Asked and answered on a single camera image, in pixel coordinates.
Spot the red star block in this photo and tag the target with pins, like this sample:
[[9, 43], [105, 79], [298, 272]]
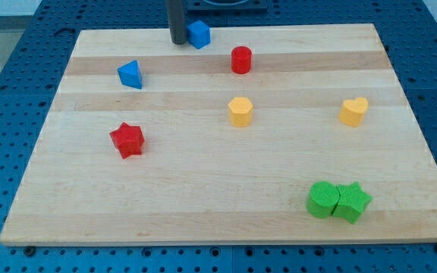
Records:
[[128, 140]]

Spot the yellow heart block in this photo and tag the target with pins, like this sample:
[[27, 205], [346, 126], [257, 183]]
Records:
[[352, 111]]

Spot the light wooden board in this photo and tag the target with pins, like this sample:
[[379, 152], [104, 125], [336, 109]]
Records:
[[202, 181]]

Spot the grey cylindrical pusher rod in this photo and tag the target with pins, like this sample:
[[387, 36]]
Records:
[[176, 21]]

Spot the blue cube block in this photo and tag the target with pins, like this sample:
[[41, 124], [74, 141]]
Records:
[[198, 34]]

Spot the red cylinder block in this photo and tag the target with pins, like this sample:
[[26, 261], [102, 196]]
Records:
[[241, 60]]

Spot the blue triangle block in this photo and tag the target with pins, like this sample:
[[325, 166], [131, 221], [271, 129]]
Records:
[[129, 75]]

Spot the yellow hexagon block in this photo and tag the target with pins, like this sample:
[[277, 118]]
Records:
[[240, 111]]

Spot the green cylinder block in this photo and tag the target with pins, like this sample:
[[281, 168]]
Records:
[[322, 199]]

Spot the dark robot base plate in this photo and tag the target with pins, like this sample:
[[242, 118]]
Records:
[[195, 6]]

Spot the green star block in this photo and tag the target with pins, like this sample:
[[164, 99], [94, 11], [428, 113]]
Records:
[[352, 202]]

